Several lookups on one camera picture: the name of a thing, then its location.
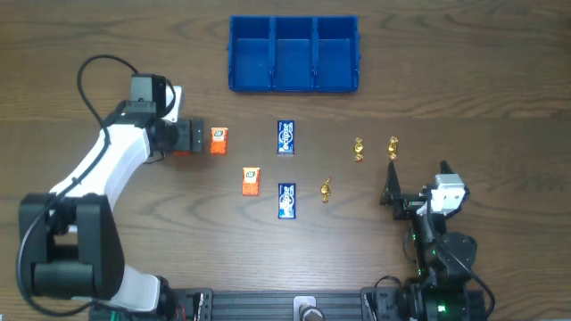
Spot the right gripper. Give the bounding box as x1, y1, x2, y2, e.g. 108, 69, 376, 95
379, 160, 456, 220

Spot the blue candy pack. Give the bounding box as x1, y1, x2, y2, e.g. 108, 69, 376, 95
277, 182, 297, 220
277, 119, 296, 156

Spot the orange candy box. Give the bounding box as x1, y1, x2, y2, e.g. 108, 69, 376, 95
210, 127, 229, 156
242, 167, 261, 197

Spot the blue tray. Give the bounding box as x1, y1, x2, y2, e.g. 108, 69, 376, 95
228, 14, 361, 95

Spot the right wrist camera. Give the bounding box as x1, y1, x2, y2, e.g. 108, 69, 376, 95
417, 173, 468, 217

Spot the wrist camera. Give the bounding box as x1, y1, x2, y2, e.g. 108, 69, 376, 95
417, 173, 468, 217
129, 73, 184, 123

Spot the black cable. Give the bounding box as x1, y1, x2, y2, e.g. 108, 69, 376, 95
434, 240, 497, 318
15, 53, 176, 318

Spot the mounting rail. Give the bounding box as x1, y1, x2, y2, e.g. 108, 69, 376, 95
173, 287, 488, 321

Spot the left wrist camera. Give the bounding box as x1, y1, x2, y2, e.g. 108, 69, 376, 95
129, 73, 184, 123

